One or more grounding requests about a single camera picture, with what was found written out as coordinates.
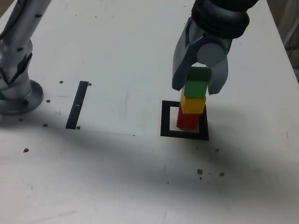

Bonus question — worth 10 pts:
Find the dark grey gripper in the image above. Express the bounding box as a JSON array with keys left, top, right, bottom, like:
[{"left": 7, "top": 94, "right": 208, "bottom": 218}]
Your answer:
[{"left": 169, "top": 14, "right": 236, "bottom": 98}]

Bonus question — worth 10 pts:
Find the green cube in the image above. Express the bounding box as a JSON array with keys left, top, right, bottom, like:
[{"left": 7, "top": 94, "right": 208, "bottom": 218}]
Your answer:
[{"left": 182, "top": 66, "right": 212, "bottom": 100}]

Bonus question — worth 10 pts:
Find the yellow cube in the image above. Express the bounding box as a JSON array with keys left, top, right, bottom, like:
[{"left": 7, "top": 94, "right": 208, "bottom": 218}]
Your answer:
[{"left": 178, "top": 93, "right": 207, "bottom": 116}]

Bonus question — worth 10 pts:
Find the red cube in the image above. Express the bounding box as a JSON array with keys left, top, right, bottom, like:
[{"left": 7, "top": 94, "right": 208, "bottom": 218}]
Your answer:
[{"left": 176, "top": 107, "right": 201, "bottom": 131}]

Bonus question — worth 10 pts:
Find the black tape square outline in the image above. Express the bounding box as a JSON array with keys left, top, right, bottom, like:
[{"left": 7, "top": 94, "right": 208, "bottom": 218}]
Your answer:
[{"left": 158, "top": 99, "right": 213, "bottom": 142}]

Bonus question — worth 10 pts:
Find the black tape strip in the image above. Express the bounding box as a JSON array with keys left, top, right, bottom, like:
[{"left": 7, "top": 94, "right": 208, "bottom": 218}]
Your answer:
[{"left": 65, "top": 80, "right": 89, "bottom": 132}]

